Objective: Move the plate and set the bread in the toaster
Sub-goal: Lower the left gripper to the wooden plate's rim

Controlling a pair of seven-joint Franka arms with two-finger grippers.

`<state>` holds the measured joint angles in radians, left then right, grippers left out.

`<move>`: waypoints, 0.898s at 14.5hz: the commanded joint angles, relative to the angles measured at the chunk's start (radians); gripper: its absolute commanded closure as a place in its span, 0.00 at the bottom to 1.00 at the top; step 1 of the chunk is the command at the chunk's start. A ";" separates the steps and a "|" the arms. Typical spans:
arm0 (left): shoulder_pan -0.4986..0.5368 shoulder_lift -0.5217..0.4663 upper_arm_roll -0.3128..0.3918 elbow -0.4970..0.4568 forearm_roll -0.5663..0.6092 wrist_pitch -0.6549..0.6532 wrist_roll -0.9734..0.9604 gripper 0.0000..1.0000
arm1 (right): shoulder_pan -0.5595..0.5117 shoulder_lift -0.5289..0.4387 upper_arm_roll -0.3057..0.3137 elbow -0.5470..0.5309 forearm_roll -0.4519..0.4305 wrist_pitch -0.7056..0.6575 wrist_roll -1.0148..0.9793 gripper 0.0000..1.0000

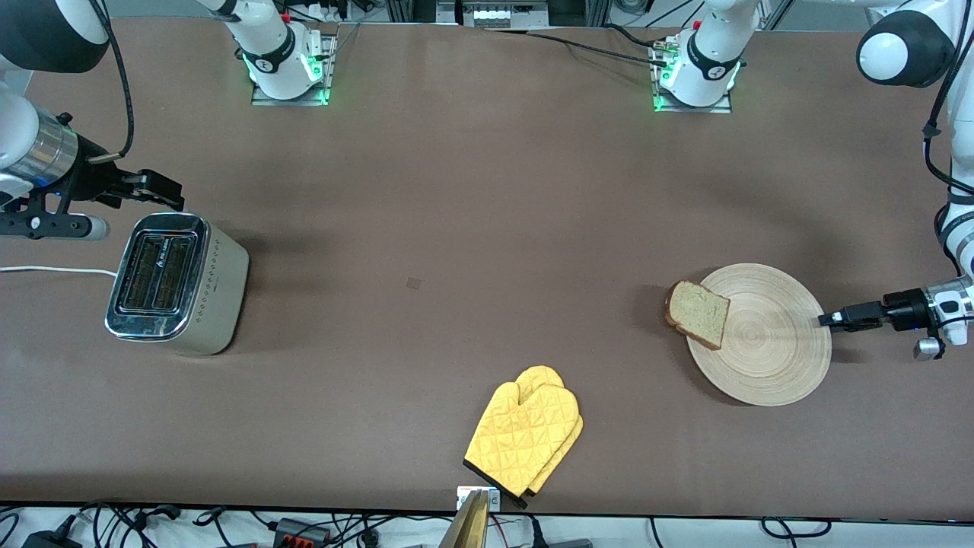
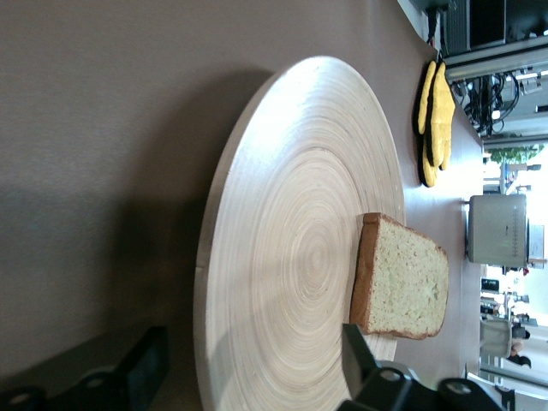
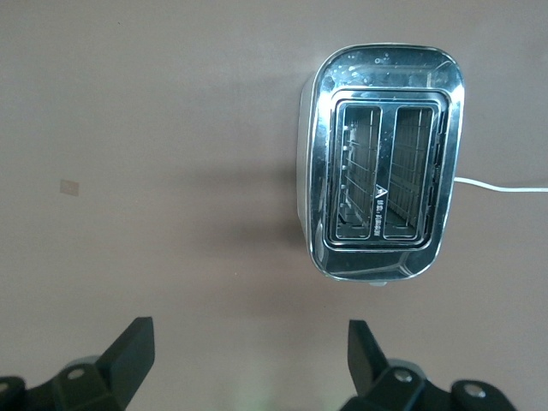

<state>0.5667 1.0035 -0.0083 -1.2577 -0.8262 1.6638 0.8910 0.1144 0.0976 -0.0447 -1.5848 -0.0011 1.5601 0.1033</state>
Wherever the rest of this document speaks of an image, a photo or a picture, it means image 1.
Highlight round wooden plate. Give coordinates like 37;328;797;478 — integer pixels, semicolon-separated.
686;263;832;406

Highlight brown bread slice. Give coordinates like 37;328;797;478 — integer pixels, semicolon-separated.
664;280;731;351

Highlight silver two-slot toaster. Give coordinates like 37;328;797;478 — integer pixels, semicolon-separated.
105;213;250;356

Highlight yellow quilted oven mitt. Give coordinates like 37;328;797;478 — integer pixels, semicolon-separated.
463;381;581;510
516;366;585;495

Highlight black power adapter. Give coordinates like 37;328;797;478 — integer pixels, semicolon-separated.
21;528;83;548

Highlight black box orange connectors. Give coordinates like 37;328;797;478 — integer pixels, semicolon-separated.
272;518;330;546

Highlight white power strip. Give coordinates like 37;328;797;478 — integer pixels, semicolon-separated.
455;0;550;28

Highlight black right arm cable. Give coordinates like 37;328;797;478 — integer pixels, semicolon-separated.
86;0;135;165

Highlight white toaster power cord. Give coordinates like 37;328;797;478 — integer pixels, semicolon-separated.
0;265;119;278

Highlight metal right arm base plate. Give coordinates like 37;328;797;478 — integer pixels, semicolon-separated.
251;34;330;107

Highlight looped black floor cable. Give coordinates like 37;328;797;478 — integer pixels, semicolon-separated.
761;517;832;538

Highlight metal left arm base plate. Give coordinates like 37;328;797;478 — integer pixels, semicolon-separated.
652;42;734;114

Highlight short black table cable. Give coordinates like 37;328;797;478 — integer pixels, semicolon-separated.
605;23;664;51

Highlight long black table cable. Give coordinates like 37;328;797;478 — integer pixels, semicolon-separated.
487;29;670;66

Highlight small white metal bracket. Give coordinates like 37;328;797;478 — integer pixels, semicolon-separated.
457;486;501;511

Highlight brass camera mount post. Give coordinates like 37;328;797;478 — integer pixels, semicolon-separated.
438;489;489;548

